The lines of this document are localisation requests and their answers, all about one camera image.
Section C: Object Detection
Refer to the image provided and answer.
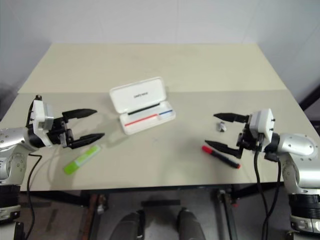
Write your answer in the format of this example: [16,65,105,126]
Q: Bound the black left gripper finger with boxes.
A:
[68,132,106,150]
[61,108,98,121]

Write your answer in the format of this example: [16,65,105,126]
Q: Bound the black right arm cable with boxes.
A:
[253,149,284,240]

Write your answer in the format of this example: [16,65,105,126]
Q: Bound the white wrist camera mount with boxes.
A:
[248,108,276,143]
[25,94,55,148]

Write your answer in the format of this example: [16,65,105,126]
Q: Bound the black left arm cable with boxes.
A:
[19,154,43,240]

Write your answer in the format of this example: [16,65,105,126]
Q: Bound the black red-capped marker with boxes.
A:
[201,145,242,170]

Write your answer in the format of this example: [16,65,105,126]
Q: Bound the green highlighter pen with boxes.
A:
[63,144,102,175]

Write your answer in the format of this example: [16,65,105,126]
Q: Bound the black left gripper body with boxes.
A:
[47,116,74,149]

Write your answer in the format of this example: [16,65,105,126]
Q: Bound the black marker pen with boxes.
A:
[127,102,161,116]

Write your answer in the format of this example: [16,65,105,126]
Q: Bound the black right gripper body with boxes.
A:
[236,122,266,152]

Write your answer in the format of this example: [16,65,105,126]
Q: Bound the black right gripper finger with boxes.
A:
[204,139,244,160]
[213,112,250,124]

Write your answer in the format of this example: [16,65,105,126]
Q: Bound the dark rounded robot foot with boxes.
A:
[109,210,146,240]
[176,207,206,240]

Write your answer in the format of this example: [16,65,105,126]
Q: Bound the white open pencil case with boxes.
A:
[109,76,176,136]

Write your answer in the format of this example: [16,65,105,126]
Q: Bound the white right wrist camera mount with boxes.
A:
[248,108,276,143]

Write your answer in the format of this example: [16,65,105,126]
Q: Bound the black metal table frame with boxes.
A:
[19,184,286,240]

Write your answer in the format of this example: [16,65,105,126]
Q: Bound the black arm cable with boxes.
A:
[253,149,284,240]
[19,154,43,240]

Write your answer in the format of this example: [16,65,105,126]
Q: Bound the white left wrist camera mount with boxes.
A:
[25,94,55,148]

